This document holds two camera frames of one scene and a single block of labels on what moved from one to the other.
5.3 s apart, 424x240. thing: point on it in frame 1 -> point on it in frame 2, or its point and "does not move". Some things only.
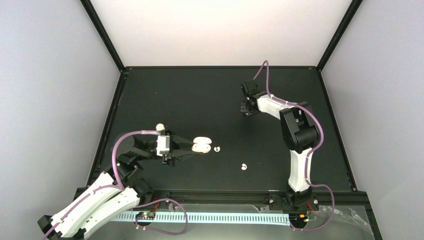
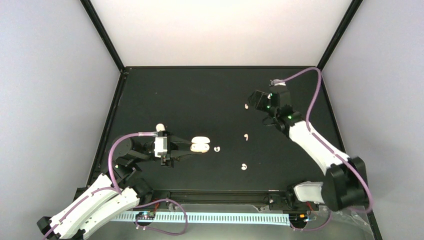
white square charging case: [201, 144] does not move
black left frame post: [90, 8] does not move
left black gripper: [173, 153] does not move
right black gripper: [243, 110] -> [259, 96]
